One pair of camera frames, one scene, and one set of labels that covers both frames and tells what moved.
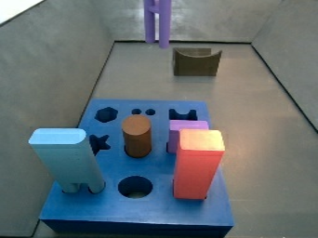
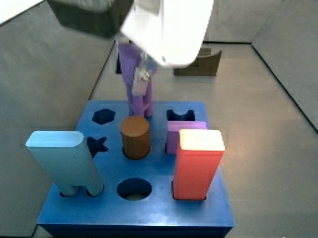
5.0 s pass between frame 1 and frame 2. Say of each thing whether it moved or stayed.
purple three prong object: moved
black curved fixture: stayed
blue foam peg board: stayed
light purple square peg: stayed
